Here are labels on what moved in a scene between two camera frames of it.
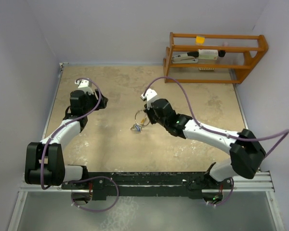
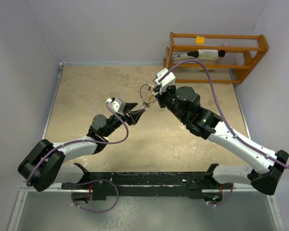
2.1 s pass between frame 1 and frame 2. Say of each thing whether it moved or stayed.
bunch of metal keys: moved
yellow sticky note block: stayed
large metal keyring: moved
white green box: stayed
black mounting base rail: stayed
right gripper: moved
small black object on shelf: stayed
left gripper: moved
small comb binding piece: stayed
